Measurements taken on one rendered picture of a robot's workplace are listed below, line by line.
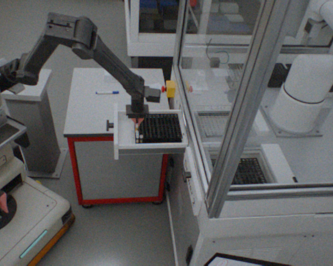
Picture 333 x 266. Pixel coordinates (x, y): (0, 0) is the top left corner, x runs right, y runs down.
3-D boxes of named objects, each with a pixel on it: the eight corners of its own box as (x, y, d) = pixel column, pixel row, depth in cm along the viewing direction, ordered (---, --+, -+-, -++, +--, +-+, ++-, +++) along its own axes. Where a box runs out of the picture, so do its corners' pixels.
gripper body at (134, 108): (149, 116, 143) (150, 103, 138) (126, 117, 142) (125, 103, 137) (147, 107, 148) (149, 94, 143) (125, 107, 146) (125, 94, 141)
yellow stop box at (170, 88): (165, 98, 184) (166, 87, 179) (164, 90, 189) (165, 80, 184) (174, 98, 184) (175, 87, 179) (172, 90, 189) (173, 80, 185)
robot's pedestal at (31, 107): (18, 177, 239) (-14, 93, 186) (30, 147, 260) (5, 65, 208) (59, 179, 240) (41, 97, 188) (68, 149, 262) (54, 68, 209)
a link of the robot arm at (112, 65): (72, 16, 98) (66, 49, 95) (88, 14, 95) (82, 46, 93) (135, 78, 136) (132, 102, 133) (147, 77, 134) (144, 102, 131)
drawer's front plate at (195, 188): (193, 216, 132) (198, 200, 124) (183, 162, 153) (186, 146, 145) (198, 215, 132) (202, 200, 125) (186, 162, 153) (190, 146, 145)
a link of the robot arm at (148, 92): (133, 74, 130) (131, 94, 128) (161, 77, 130) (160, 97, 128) (135, 86, 142) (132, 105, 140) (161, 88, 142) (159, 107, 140)
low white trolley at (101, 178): (77, 214, 220) (63, 133, 168) (84, 147, 265) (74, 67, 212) (162, 209, 228) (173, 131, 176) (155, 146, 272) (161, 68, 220)
